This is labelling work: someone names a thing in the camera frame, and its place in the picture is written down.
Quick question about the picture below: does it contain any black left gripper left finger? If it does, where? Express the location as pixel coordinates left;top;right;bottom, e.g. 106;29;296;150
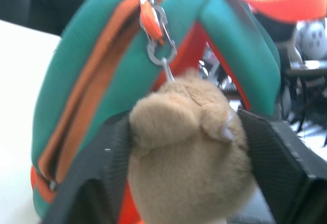
43;111;136;224

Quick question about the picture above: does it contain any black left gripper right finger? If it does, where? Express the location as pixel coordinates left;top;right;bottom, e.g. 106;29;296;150
236;108;327;224

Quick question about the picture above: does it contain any beige plush toy keychain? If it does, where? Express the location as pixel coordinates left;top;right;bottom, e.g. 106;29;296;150
127;68;257;224

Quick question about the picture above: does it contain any orange and teal backpack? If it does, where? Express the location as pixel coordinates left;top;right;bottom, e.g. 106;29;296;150
30;0;327;224

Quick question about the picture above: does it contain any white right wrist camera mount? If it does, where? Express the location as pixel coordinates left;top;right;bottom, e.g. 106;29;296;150
294;19;327;61

